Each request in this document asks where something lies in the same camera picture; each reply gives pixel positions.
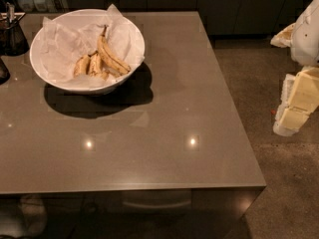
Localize small banana left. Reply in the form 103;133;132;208
73;55;91;77

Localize white bowl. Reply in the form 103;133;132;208
29;8;147;96

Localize white paper liner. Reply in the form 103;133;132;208
39;3;146;89

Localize black mesh utensil holder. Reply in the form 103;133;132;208
0;3;29;56

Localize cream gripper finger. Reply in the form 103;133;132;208
273;74;309;136

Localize dark object at left edge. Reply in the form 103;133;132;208
0;58;10;85

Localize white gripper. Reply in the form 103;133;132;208
270;0;319;114

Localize dark cabinet fronts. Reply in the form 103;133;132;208
66;0;311;36

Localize small banana middle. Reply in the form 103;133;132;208
88;53;102;77

